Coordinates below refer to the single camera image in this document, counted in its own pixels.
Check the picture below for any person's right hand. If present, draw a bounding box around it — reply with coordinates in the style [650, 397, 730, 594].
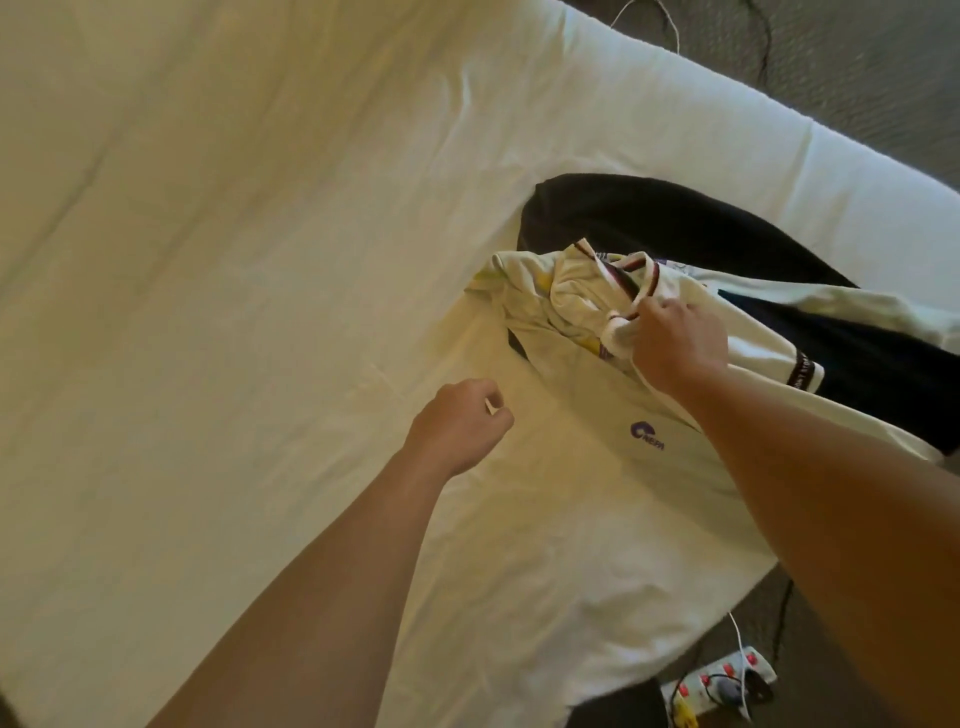
[624, 294, 734, 401]

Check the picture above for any person's left hand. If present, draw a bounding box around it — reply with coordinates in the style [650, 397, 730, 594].
[400, 376, 518, 483]

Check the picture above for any white printed t-shirt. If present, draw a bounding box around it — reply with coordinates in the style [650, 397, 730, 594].
[463, 237, 960, 504]

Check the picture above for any black t-shirt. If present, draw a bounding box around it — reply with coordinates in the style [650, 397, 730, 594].
[516, 172, 960, 458]

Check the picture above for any person's left forearm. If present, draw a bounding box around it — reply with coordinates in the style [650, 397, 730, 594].
[150, 457, 452, 728]

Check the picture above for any person's right forearm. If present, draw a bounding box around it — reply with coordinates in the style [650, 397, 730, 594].
[675, 367, 960, 728]

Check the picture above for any white bed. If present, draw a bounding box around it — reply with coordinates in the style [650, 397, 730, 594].
[0, 0, 960, 728]

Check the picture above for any white power strip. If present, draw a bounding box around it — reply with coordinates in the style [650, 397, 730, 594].
[660, 645, 780, 728]

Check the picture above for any thin white cord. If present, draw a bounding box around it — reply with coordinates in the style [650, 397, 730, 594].
[727, 607, 752, 677]

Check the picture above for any straight black cable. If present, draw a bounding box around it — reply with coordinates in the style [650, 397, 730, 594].
[741, 0, 777, 89]

